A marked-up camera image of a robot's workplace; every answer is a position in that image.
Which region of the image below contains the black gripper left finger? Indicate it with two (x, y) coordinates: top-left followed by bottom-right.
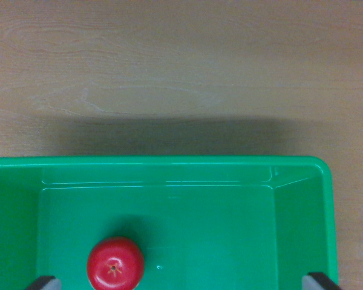
(25, 275), (62, 290)

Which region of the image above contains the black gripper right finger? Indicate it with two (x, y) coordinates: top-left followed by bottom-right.
(301, 271), (343, 290)

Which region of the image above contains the red apple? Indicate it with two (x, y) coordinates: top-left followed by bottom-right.
(87, 236), (146, 290)

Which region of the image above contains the green plastic bin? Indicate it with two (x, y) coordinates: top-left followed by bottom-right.
(0, 155), (339, 290)

